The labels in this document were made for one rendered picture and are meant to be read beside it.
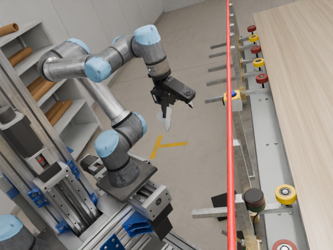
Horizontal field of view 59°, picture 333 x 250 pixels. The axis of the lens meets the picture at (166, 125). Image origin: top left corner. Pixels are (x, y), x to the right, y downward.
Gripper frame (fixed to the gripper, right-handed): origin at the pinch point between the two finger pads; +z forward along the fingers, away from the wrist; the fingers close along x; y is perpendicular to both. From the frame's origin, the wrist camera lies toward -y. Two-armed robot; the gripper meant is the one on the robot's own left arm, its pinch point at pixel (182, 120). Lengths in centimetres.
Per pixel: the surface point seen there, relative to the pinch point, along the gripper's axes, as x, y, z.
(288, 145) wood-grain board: -42, -16, 42
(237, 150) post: -9.1, -14.2, 17.8
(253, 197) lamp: 8.5, -31.6, 17.0
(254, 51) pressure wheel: -136, 55, 42
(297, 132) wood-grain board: -52, -17, 42
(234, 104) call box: -29.4, -1.0, 12.8
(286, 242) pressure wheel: 5, -38, 41
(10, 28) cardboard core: -38, 258, -28
